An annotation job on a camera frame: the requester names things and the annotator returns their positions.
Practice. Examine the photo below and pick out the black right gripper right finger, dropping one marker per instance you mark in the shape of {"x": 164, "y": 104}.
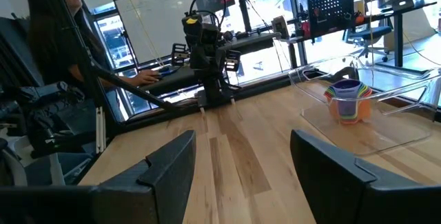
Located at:
{"x": 337, "y": 189}

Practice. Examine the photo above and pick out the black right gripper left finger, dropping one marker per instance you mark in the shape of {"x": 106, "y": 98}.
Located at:
{"x": 155, "y": 189}

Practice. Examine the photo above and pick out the orange measuring cup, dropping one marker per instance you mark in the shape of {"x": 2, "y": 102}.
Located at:
{"x": 365, "y": 110}

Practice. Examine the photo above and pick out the clear plastic basket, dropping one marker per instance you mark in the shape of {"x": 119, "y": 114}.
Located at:
{"x": 396, "y": 124}

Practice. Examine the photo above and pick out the blue measuring cup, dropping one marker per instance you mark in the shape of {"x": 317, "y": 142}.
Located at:
{"x": 369, "y": 94}

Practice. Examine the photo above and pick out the purple measuring cup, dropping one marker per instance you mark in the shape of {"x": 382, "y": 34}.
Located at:
{"x": 348, "y": 88}

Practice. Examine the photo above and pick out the yellow measuring cup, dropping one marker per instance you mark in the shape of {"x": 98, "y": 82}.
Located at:
{"x": 367, "y": 91}

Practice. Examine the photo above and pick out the teal measuring cup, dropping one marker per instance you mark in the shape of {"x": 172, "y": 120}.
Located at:
{"x": 361, "y": 87}

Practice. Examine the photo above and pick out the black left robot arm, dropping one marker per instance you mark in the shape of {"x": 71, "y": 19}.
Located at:
{"x": 210, "y": 65}

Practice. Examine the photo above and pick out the yellow tag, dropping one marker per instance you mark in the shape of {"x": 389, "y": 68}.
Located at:
{"x": 192, "y": 21}

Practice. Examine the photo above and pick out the dark grey desk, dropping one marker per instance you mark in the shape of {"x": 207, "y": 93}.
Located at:
{"x": 251, "y": 41}

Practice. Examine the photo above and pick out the whiteboard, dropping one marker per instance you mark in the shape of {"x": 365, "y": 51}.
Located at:
{"x": 155, "y": 20}

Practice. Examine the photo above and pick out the small wooden box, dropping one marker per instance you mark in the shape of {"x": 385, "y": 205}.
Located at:
{"x": 279, "y": 27}

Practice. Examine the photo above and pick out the black pegboard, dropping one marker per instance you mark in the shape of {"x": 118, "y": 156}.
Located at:
{"x": 330, "y": 13}

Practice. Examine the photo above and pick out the black office chair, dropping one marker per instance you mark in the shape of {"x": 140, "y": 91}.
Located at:
{"x": 44, "y": 93}

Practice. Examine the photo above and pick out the person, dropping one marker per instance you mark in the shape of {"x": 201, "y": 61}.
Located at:
{"x": 51, "y": 45}

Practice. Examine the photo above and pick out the blue office chair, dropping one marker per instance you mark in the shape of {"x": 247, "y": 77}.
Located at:
{"x": 372, "y": 32}

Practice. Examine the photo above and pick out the black standing desk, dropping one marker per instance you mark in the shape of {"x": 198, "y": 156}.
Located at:
{"x": 398, "y": 38}

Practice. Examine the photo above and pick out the grey laptop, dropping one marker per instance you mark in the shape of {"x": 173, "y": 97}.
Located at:
{"x": 399, "y": 3}

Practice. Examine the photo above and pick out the black metal rig frame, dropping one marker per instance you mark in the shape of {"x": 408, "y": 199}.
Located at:
{"x": 262, "y": 88}

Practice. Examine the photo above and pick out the white aluminium post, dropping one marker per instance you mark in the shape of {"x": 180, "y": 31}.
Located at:
{"x": 100, "y": 131}

